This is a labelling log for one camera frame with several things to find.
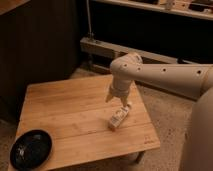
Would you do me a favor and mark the metal pole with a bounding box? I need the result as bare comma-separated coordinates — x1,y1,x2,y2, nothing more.
86,0,94,40

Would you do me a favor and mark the white plastic bottle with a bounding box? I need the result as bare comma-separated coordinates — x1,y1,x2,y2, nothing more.
108,102,132,131

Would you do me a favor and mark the wooden shelf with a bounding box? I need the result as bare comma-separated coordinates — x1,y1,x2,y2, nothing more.
92,0,213,21

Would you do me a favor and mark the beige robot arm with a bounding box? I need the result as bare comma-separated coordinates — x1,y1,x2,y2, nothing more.
106,52,213,171

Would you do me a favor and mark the wooden table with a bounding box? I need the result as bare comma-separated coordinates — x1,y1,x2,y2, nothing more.
17,75,160,171

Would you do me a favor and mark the black ceramic bowl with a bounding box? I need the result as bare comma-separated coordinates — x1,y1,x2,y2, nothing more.
10,130,52,171

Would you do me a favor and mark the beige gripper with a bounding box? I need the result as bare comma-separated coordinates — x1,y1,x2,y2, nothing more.
105,85,130,107

